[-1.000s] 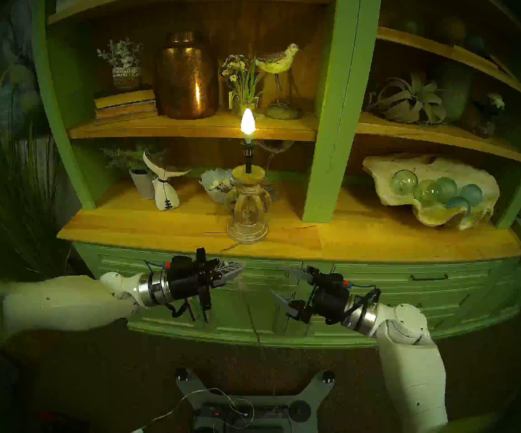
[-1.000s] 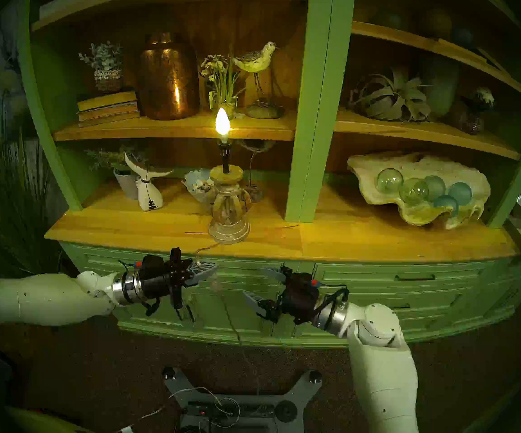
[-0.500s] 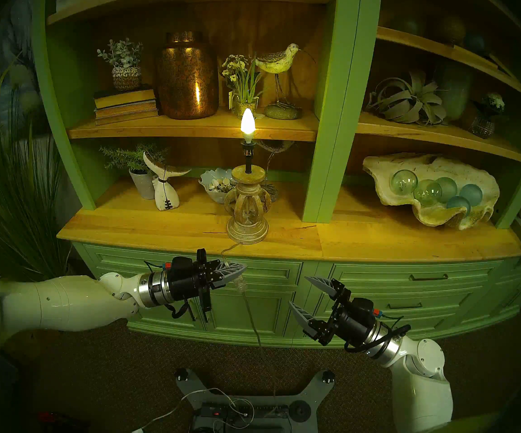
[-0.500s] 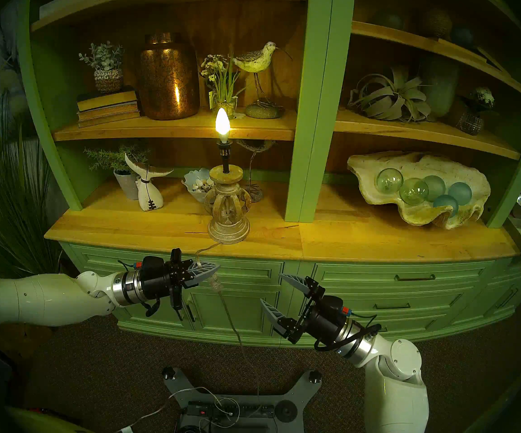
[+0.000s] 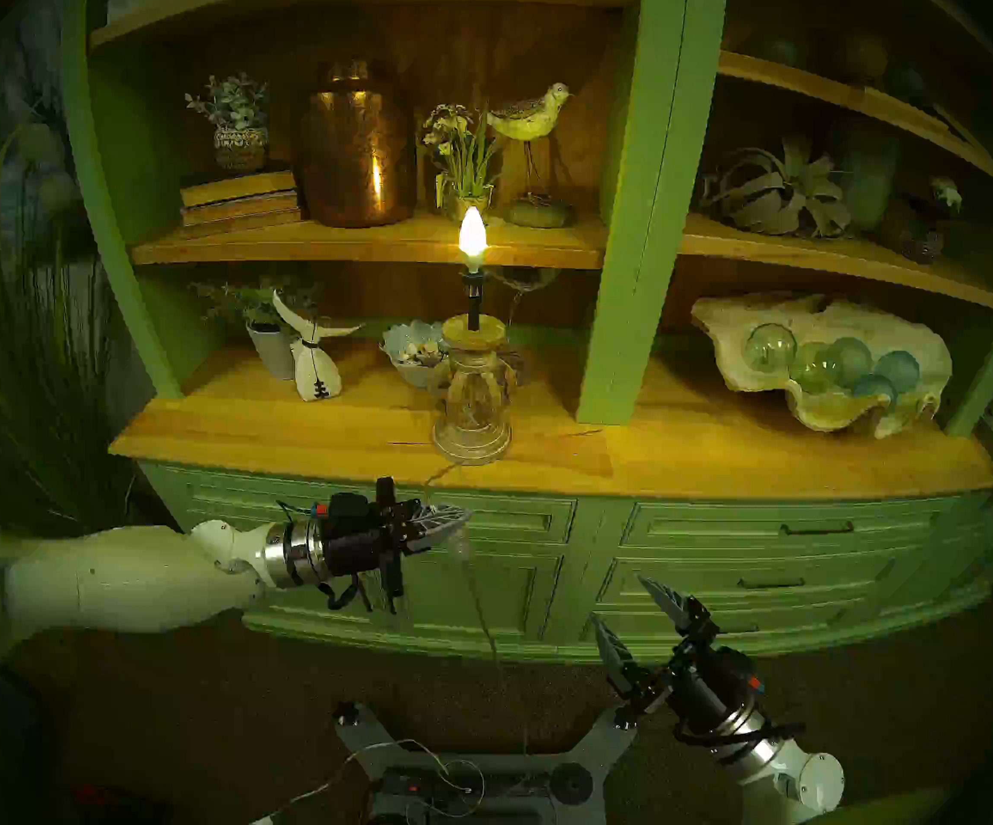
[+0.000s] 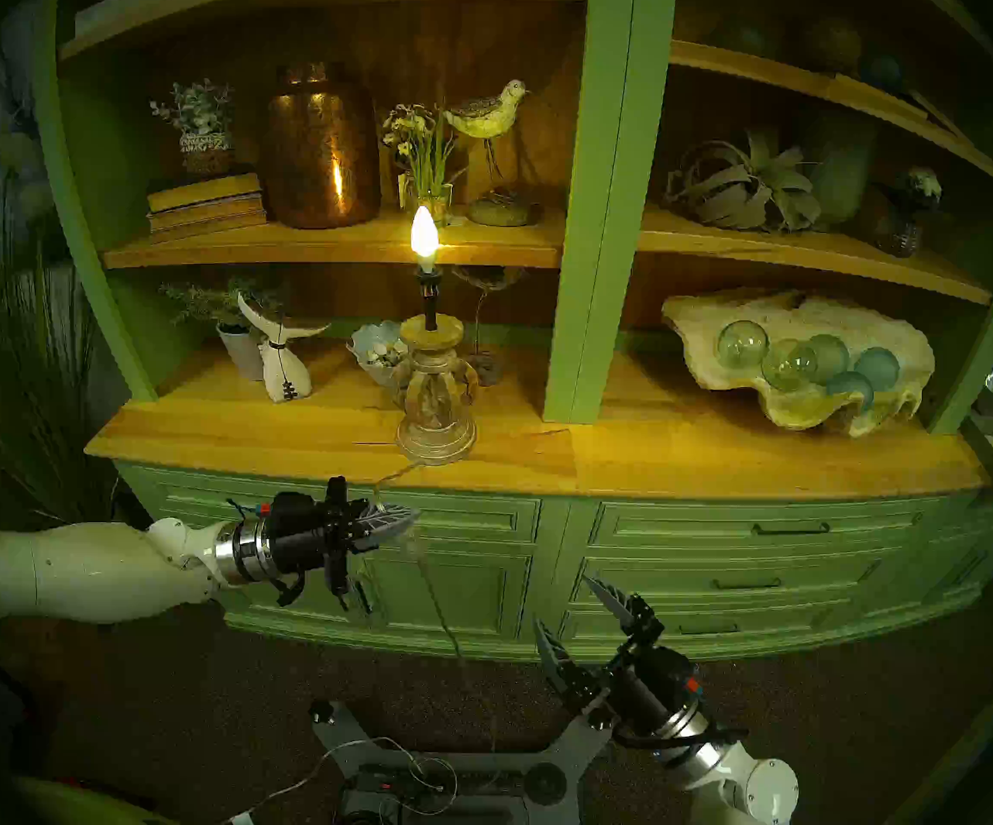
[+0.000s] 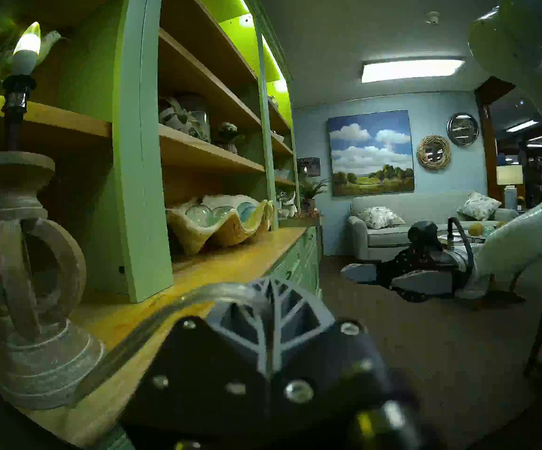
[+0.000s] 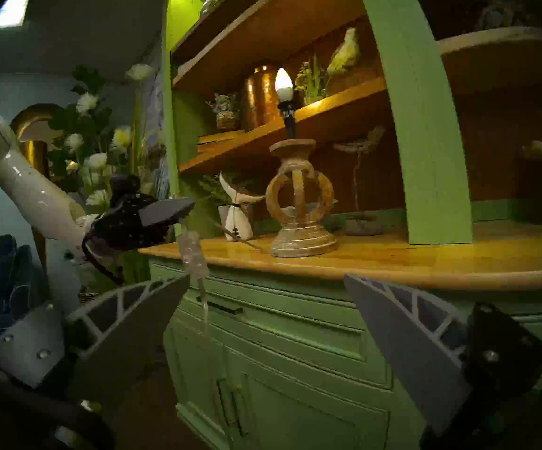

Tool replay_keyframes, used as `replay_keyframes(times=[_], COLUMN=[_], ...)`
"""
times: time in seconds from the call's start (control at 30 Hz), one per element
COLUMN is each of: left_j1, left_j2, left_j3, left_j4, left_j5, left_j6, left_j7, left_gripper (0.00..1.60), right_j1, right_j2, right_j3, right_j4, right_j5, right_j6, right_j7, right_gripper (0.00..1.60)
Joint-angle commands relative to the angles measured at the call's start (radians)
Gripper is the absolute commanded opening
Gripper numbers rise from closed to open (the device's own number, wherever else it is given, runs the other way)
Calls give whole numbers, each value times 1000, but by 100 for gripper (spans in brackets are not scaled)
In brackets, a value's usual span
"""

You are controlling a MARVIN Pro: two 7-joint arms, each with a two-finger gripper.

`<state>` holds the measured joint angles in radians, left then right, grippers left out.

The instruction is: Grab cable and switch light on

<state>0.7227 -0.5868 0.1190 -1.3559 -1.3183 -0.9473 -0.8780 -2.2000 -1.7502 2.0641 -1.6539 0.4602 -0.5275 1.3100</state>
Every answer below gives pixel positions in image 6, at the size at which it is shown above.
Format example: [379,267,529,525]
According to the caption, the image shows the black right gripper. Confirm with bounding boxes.
[533,576,709,736]

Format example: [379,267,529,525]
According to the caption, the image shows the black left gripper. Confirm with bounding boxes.
[266,477,422,595]

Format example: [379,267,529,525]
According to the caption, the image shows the clear lamp cable with switch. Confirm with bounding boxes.
[372,462,501,751]

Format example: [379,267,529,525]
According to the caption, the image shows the carved wooden table lamp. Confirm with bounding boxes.
[389,203,482,465]

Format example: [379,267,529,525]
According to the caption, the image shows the bowl of seashells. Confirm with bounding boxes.
[346,320,416,388]

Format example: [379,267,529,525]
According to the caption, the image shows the white whale tail figurine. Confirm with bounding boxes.
[237,290,331,403]

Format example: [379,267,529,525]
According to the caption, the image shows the black power strip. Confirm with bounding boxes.
[337,763,525,825]

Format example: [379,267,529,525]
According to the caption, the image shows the fern in gray pot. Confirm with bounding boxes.
[159,275,287,382]

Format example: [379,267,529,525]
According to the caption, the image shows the brown long-legged bird figurine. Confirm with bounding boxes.
[449,265,525,388]

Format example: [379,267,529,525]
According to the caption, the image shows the giant clam shell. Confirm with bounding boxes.
[661,287,937,438]

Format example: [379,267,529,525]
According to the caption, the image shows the teal frosted glass ball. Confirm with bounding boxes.
[853,346,901,393]
[825,370,875,413]
[804,333,850,384]

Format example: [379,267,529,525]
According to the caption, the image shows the green cabinet with wooden shelves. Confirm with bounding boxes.
[32,0,993,663]

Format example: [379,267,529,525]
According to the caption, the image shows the stack of old books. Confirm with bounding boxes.
[146,172,269,245]

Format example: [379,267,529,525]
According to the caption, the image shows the white flowers in glass vase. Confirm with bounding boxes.
[382,103,460,227]

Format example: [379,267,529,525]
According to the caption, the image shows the copper metal vase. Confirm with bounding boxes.
[257,61,381,229]

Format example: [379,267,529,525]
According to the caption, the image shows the tall grass plant in basket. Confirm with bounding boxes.
[0,110,153,536]

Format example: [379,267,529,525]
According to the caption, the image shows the small plant in woven pot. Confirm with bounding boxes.
[150,79,238,180]

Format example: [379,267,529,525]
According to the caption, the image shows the shorebird figurine on stone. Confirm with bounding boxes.
[443,79,543,228]

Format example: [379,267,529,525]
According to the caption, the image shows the pale air plant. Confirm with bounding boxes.
[664,127,824,235]

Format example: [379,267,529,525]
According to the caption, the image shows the small plant in glass pot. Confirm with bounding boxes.
[870,166,944,259]

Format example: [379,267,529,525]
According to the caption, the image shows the green ceramic vase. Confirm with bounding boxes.
[800,101,877,227]

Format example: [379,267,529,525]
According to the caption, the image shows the white beach sign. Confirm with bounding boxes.
[73,0,231,38]

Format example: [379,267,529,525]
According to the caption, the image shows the dark green decorative ball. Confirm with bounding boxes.
[707,17,768,58]

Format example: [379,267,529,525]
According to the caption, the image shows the dark blue decorative ball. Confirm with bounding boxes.
[857,50,903,94]

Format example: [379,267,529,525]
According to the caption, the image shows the woven brown decorative ball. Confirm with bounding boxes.
[801,15,864,74]

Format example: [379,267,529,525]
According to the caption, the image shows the gray robot base plate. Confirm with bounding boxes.
[307,699,616,825]

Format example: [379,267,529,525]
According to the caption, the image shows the thin white cable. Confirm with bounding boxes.
[221,736,523,825]

